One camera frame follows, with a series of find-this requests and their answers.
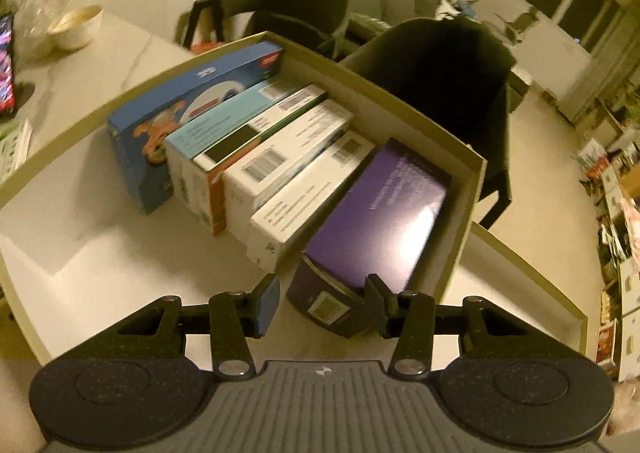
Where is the smartphone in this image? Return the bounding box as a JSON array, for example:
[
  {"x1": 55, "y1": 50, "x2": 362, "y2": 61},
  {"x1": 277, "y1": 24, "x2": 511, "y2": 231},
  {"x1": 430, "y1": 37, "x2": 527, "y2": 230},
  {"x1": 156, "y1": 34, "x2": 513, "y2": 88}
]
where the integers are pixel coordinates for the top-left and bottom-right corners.
[{"x1": 0, "y1": 13, "x2": 16, "y2": 121}]

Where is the purple medicine box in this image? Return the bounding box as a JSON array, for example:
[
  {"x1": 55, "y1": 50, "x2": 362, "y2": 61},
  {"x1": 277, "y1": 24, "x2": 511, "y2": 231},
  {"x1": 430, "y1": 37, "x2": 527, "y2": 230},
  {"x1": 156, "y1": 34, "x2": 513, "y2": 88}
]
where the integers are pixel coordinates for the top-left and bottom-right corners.
[{"x1": 286, "y1": 137, "x2": 453, "y2": 338}]

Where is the phone stand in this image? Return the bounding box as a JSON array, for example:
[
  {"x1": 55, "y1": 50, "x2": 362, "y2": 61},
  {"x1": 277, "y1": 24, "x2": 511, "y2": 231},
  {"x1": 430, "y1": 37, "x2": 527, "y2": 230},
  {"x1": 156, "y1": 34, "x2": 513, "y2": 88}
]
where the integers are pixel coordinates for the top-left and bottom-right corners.
[{"x1": 15, "y1": 80, "x2": 37, "y2": 109}]

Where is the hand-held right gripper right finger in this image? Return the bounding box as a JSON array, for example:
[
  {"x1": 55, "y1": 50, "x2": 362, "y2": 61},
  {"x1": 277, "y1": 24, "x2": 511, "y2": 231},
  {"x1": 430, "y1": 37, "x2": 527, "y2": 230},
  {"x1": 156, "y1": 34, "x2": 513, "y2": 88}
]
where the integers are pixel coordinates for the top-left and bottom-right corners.
[{"x1": 364, "y1": 274, "x2": 566, "y2": 380}]

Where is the white green box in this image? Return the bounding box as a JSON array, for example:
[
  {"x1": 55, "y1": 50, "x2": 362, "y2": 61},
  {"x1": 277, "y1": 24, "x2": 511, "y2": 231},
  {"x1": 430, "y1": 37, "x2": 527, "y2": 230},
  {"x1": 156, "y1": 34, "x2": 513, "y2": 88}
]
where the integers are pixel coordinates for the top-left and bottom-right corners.
[{"x1": 0, "y1": 120, "x2": 34, "y2": 184}]

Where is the teal medicine box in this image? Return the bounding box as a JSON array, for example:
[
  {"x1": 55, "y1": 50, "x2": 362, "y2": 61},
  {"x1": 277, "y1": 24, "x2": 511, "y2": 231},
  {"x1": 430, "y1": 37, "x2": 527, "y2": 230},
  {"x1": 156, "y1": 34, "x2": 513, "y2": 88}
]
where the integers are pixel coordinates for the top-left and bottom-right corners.
[{"x1": 165, "y1": 78, "x2": 301, "y2": 214}]

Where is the office chair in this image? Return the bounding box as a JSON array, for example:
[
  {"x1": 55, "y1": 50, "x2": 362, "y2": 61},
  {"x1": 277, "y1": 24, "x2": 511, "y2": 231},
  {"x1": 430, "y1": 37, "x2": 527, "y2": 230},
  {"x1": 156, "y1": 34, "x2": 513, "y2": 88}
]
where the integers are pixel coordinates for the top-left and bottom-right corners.
[{"x1": 500, "y1": 8, "x2": 541, "y2": 42}]

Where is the blue cartoon print box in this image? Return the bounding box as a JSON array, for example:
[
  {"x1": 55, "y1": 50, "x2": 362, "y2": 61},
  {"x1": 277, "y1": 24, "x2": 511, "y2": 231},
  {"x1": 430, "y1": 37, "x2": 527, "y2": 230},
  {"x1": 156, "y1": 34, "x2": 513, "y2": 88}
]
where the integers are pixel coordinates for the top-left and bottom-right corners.
[{"x1": 107, "y1": 42, "x2": 286, "y2": 215}]

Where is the white orange medicine box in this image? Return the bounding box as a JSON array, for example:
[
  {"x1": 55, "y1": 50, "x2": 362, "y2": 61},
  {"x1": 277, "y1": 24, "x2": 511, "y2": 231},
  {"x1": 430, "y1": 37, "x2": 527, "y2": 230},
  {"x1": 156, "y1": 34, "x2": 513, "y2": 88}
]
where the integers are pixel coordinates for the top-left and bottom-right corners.
[{"x1": 192, "y1": 83, "x2": 328, "y2": 237}]

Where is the beige cardboard box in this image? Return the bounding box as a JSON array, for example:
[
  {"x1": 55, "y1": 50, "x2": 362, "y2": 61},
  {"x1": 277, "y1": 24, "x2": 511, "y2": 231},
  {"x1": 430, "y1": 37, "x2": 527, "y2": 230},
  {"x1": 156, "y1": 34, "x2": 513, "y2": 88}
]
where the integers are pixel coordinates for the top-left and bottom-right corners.
[{"x1": 0, "y1": 30, "x2": 488, "y2": 349}]

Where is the clear plastic bag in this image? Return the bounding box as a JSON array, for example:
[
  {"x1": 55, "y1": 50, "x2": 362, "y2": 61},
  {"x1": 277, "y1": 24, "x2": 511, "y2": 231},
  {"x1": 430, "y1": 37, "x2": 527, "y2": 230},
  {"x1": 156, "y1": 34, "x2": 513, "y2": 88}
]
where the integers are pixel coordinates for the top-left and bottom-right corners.
[{"x1": 15, "y1": 0, "x2": 81, "y2": 56}]

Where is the white bowl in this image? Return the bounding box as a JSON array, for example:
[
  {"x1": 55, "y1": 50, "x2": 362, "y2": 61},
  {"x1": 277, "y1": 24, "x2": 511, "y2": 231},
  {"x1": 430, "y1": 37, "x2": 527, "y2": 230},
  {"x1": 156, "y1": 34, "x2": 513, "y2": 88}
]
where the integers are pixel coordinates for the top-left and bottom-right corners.
[{"x1": 47, "y1": 6, "x2": 103, "y2": 51}]

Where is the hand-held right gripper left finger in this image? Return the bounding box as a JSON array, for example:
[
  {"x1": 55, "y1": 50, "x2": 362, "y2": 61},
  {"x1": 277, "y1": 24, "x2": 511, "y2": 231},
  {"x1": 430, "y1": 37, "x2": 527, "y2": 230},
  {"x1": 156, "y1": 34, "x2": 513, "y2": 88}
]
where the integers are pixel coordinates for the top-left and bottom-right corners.
[{"x1": 75, "y1": 274, "x2": 281, "y2": 380}]

